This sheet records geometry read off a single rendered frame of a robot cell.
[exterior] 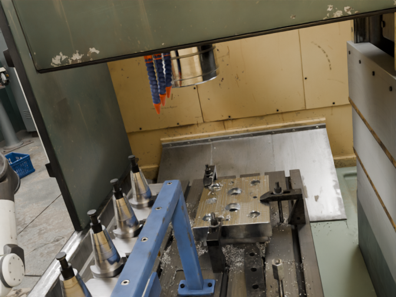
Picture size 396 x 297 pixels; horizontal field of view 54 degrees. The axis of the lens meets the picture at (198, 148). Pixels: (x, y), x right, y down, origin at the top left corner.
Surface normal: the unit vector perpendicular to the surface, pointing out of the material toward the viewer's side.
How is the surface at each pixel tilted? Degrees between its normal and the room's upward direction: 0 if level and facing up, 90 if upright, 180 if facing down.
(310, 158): 24
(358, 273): 0
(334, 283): 0
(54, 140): 90
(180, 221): 90
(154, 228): 0
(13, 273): 85
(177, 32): 90
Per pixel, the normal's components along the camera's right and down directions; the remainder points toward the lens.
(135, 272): -0.18, -0.91
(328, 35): -0.14, 0.40
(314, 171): -0.23, -0.66
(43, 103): 0.97, -0.11
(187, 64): 0.09, 0.36
